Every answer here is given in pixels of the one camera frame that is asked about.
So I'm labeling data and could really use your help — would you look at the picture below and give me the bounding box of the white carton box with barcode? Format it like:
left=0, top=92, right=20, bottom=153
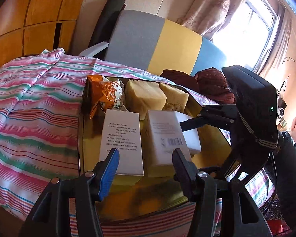
left=146, top=110, right=191, bottom=166

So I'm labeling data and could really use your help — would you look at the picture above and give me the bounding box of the striped pink green tablecloth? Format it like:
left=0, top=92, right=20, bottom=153
left=0, top=48, right=276, bottom=237

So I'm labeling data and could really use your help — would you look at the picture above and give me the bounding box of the beige patterned curtain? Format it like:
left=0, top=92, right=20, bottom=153
left=179, top=0, right=246, bottom=40

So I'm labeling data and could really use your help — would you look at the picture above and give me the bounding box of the dark red jacket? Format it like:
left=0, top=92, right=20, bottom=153
left=160, top=67, right=236, bottom=104

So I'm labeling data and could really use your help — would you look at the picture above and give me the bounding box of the orange snack bag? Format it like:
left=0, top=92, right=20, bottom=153
left=88, top=74, right=125, bottom=119

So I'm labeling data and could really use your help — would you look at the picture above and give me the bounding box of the gold metal tin tray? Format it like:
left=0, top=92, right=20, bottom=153
left=78, top=81, right=231, bottom=222

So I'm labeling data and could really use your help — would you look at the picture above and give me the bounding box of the white carton box with text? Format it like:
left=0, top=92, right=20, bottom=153
left=99, top=109, right=144, bottom=177

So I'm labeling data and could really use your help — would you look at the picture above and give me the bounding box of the grey yellow blue chair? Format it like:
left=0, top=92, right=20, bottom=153
left=80, top=10, right=226, bottom=75

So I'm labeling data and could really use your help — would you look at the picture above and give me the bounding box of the dark sleeve forearm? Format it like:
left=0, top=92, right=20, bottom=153
left=264, top=131, right=296, bottom=229

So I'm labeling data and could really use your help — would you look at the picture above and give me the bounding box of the yellow sponge block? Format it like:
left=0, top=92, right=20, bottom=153
left=159, top=83, right=189, bottom=113
left=125, top=79, right=167, bottom=120

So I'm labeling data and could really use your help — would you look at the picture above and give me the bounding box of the black rolled mat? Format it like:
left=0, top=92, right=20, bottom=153
left=88, top=0, right=126, bottom=59

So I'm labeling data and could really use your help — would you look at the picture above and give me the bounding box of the wooden wardrobe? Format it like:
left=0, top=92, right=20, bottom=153
left=0, top=0, right=83, bottom=67

